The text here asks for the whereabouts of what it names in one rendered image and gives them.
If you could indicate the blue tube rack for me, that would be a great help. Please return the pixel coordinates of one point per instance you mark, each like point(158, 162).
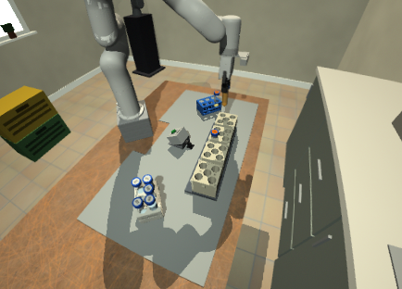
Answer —
point(207, 107)

